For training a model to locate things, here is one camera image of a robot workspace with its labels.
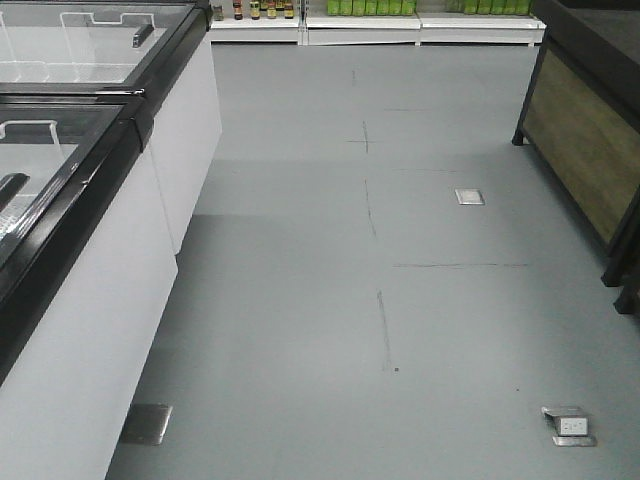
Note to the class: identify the black wooden display stand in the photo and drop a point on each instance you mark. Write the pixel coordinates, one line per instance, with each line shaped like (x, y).
(581, 116)

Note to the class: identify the white store shelving unit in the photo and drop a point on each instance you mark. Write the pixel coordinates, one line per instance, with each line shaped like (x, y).
(432, 23)

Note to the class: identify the black-rimmed chest freezer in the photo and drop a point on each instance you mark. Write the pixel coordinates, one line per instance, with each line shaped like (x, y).
(87, 266)
(153, 51)

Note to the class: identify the near black-rimmed chest freezer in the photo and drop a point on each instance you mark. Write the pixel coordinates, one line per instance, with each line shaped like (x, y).
(87, 266)

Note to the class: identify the metal floor outlet plate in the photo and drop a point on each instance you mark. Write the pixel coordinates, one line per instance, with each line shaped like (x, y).
(469, 196)

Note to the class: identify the far black-rimmed chest freezer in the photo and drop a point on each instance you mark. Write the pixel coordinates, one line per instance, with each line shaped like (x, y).
(153, 51)

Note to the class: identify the open metal floor socket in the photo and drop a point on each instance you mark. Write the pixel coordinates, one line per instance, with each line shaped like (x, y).
(571, 426)

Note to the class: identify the steel floor plate near freezer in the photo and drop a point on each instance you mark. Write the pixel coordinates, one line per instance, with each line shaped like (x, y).
(146, 424)

